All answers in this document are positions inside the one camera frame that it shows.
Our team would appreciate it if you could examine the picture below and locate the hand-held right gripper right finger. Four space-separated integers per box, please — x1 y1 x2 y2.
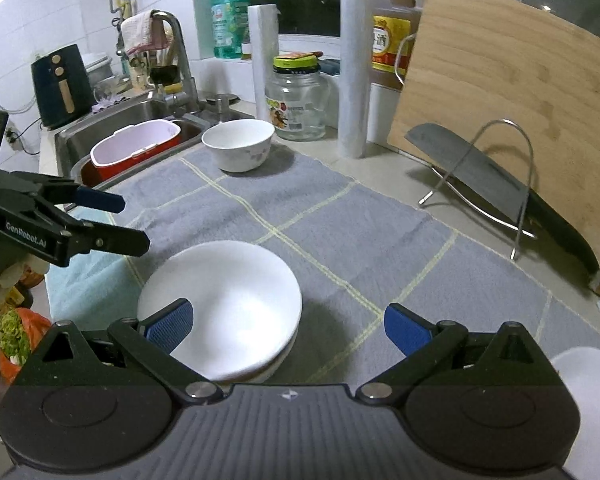
355 304 555 407

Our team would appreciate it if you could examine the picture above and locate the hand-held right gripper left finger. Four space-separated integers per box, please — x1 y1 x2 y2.
27 298 225 406

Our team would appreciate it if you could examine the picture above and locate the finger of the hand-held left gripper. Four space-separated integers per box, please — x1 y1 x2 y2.
10 171 127 214
69 219 151 258

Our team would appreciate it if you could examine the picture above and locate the person's left hand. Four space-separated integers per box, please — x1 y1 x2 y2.
0 230 48 311

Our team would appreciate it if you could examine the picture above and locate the red basin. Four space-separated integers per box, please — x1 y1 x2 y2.
90 119 181 181

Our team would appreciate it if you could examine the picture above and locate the steel sink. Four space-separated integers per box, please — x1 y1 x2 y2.
55 97 255 191

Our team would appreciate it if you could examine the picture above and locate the orange plastic bag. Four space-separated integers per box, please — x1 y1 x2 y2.
0 307 53 376

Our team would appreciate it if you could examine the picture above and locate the dark blue air fryer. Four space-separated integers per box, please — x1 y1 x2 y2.
31 44 95 130

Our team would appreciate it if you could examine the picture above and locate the grey pot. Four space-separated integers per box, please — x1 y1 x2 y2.
85 52 113 83

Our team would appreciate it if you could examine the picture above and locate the grey and teal checked mat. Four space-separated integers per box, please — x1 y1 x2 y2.
45 142 600 391

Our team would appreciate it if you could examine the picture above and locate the steel sink stopper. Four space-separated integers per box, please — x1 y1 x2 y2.
207 94 238 116

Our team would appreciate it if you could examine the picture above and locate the steel faucet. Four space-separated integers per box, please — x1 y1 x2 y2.
147 10 215 121

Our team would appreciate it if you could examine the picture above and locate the pink and white cloth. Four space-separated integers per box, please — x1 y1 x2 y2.
120 10 173 56

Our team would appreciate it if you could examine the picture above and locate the glass jar with yellow lid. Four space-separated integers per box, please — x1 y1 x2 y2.
265 51 328 142

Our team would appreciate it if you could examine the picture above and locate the green dish soap bottle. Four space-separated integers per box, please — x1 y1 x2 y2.
211 0 251 59

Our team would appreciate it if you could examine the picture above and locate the short white paper roll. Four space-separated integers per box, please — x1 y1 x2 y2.
247 3 281 106

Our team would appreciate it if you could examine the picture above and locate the tall white paper roll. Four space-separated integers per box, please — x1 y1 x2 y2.
337 0 377 159

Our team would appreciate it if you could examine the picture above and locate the bamboo cutting board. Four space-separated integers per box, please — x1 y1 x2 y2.
387 0 600 271

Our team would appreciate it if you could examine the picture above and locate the yellow-label oil jug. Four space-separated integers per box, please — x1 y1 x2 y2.
371 0 425 92

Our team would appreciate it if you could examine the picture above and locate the black-handled cleaver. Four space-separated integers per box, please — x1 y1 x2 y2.
406 123 600 286

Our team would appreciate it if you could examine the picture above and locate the steel wire rack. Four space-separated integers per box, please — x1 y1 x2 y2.
419 119 538 261

